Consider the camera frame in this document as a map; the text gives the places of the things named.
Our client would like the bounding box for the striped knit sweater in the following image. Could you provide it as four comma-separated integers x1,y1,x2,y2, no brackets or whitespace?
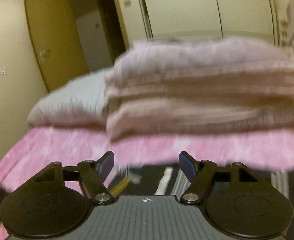
108,163,294,239

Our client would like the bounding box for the grey striped pillow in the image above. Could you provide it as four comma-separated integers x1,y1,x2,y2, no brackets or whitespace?
27,67,113,127

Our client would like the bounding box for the folded pink quilt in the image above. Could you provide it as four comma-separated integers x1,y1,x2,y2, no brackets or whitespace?
105,37,294,140

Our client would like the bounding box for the wooden door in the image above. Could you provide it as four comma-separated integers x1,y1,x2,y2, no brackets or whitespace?
25,0,89,92

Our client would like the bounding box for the white wardrobe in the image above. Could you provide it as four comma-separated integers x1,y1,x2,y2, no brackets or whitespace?
115,0,278,46

